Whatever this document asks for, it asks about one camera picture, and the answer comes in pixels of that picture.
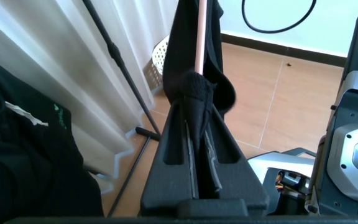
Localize black drawstring shorts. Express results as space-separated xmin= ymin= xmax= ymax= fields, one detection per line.
xmin=0 ymin=53 xmax=105 ymax=224

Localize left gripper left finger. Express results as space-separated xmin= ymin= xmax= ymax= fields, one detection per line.
xmin=140 ymin=99 xmax=199 ymax=218

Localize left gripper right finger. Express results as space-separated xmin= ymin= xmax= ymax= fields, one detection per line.
xmin=203 ymin=105 xmax=270 ymax=218

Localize black garment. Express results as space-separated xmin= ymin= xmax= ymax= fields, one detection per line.
xmin=162 ymin=0 xmax=237 ymax=200

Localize white laundry basket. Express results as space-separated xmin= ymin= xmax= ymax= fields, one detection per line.
xmin=151 ymin=35 xmax=170 ymax=76

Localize black cable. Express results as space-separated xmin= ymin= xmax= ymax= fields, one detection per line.
xmin=241 ymin=0 xmax=318 ymax=34

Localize black clothes rack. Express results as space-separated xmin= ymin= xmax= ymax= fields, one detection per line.
xmin=81 ymin=0 xmax=163 ymax=218

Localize pink clothes hanger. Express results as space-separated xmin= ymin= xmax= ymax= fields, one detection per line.
xmin=194 ymin=0 xmax=208 ymax=76

